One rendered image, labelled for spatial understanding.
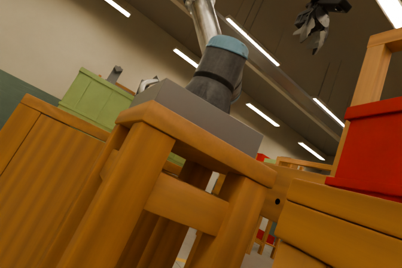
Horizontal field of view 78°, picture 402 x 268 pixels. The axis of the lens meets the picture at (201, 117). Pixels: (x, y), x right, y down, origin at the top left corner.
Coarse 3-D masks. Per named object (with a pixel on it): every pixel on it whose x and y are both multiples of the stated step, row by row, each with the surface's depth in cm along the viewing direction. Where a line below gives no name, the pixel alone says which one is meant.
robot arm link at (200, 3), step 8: (184, 0) 91; (192, 0) 88; (200, 0) 87; (208, 0) 88; (192, 8) 88; (200, 8) 86; (208, 8) 86; (192, 16) 89; (200, 16) 85; (208, 16) 85; (216, 16) 87; (200, 24) 84; (208, 24) 83; (216, 24) 85; (200, 32) 84; (208, 32) 82; (216, 32) 83; (200, 40) 84; (208, 40) 82; (200, 48) 85; (240, 88) 78; (232, 96) 76
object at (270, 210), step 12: (276, 168) 71; (288, 168) 68; (276, 180) 69; (288, 180) 66; (312, 180) 60; (324, 180) 58; (216, 192) 88; (276, 192) 67; (264, 204) 68; (276, 204) 65; (264, 216) 66; (276, 216) 63
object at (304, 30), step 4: (312, 20) 79; (308, 24) 78; (312, 24) 79; (300, 28) 81; (304, 28) 77; (308, 28) 78; (296, 32) 81; (300, 32) 79; (304, 32) 77; (308, 32) 77; (300, 36) 78; (304, 36) 77; (300, 40) 78
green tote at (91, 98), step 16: (80, 80) 89; (96, 80) 92; (64, 96) 87; (80, 96) 89; (96, 96) 92; (112, 96) 94; (128, 96) 96; (80, 112) 88; (96, 112) 91; (112, 112) 94; (112, 128) 93; (176, 160) 105
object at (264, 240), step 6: (258, 156) 676; (264, 156) 672; (264, 162) 645; (270, 162) 632; (294, 168) 603; (300, 168) 602; (270, 222) 544; (270, 228) 544; (258, 234) 556; (264, 234) 540; (258, 240) 539; (264, 240) 534; (270, 240) 559; (276, 240) 558; (276, 246) 553; (258, 252) 530
